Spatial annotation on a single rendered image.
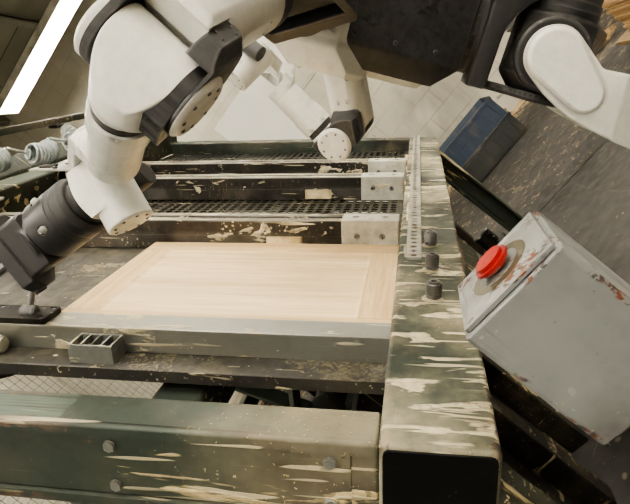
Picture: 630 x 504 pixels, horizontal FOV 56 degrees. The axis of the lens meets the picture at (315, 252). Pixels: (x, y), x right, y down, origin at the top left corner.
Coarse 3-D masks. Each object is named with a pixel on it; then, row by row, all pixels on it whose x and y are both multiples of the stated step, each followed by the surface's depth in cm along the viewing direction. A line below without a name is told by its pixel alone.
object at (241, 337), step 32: (64, 320) 92; (96, 320) 92; (128, 320) 91; (160, 320) 91; (192, 320) 90; (224, 320) 90; (256, 320) 89; (288, 320) 89; (160, 352) 89; (192, 352) 88; (224, 352) 87; (256, 352) 86; (288, 352) 85; (320, 352) 84; (352, 352) 84; (384, 352) 83
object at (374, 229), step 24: (168, 216) 139; (192, 216) 138; (216, 216) 137; (240, 216) 136; (264, 216) 136; (288, 216) 135; (312, 216) 134; (336, 216) 133; (360, 216) 131; (384, 216) 130; (96, 240) 140; (120, 240) 139; (144, 240) 138; (168, 240) 137; (192, 240) 136; (216, 240) 135; (240, 240) 134; (264, 240) 133; (312, 240) 131; (336, 240) 130; (360, 240) 129; (384, 240) 128
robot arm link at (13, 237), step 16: (32, 208) 79; (0, 224) 84; (16, 224) 81; (32, 224) 79; (48, 224) 78; (0, 240) 82; (16, 240) 82; (32, 240) 79; (48, 240) 79; (64, 240) 80; (0, 256) 83; (16, 256) 83; (32, 256) 82; (48, 256) 83; (64, 256) 86; (16, 272) 83; (32, 272) 83; (48, 272) 87; (32, 288) 85
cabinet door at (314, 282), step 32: (160, 256) 127; (192, 256) 127; (224, 256) 126; (256, 256) 125; (288, 256) 125; (320, 256) 124; (352, 256) 123; (384, 256) 121; (96, 288) 111; (128, 288) 111; (160, 288) 110; (192, 288) 109; (224, 288) 109; (256, 288) 108; (288, 288) 107; (320, 288) 107; (352, 288) 106; (384, 288) 105; (320, 320) 93; (352, 320) 93; (384, 320) 92
